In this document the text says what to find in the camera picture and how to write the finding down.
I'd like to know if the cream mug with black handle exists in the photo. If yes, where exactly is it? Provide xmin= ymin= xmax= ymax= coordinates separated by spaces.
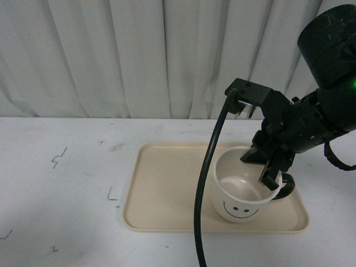
xmin=210 ymin=146 xmax=295 ymax=223

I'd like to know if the white pleated curtain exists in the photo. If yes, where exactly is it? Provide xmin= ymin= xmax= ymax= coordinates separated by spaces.
xmin=1 ymin=1 xmax=341 ymax=119

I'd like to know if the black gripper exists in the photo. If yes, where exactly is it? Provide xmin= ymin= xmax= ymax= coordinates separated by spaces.
xmin=240 ymin=93 xmax=338 ymax=191

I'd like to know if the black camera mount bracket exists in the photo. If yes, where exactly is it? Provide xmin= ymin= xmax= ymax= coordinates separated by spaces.
xmin=225 ymin=78 xmax=291 ymax=134

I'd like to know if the thick black cable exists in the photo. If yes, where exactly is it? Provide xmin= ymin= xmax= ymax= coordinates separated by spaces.
xmin=193 ymin=88 xmax=239 ymax=267

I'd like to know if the beige rectangular plastic tray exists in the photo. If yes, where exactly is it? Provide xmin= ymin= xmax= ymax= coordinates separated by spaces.
xmin=123 ymin=142 xmax=309 ymax=234

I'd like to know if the thin black looped cable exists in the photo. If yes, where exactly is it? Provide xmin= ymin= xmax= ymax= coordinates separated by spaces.
xmin=323 ymin=139 xmax=356 ymax=171

